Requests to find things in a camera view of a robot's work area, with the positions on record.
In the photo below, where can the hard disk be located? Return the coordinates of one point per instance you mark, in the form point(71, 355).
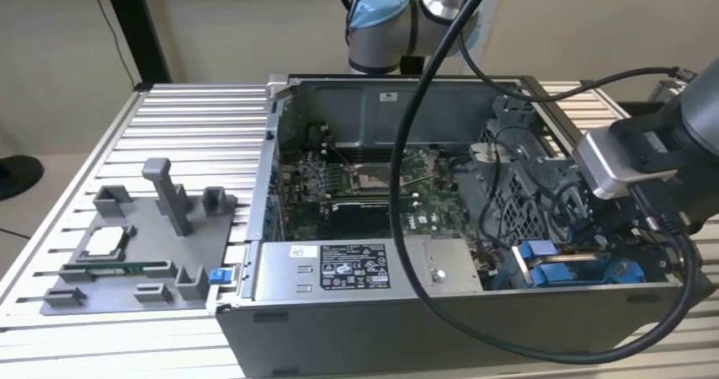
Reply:
point(536, 250)

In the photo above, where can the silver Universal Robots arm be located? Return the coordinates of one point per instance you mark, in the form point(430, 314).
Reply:
point(382, 38)

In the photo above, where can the blue plastic disk carrier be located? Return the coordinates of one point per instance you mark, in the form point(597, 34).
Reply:
point(552, 275)

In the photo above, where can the blue plastic bay latch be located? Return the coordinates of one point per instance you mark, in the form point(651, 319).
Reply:
point(626, 271)

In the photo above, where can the perforated metal drive cage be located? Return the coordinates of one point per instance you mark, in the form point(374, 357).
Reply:
point(506, 210)

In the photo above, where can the green motherboard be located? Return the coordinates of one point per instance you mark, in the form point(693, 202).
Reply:
point(432, 210)

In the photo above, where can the CPU socket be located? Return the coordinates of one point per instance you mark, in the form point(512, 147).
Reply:
point(371, 179)

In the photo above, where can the dark grey PC case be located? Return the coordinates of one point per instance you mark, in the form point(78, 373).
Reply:
point(336, 337)

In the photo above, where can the silver power supply unit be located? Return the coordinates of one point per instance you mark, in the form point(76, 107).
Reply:
point(280, 278)

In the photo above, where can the blue case latch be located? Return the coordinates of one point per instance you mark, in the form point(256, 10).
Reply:
point(219, 276)

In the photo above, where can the grey plastic parts rack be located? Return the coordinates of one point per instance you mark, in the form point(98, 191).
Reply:
point(146, 219)

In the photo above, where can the green RAM stick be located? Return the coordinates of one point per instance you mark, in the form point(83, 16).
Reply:
point(132, 267)

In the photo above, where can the silver CPU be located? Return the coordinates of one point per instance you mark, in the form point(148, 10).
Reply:
point(107, 242)

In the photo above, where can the black round stand base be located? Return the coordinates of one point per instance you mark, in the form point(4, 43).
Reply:
point(19, 177)

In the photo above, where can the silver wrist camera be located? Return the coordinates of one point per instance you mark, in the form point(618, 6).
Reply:
point(607, 160)

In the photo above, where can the black metal post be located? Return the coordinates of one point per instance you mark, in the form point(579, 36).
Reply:
point(138, 29)

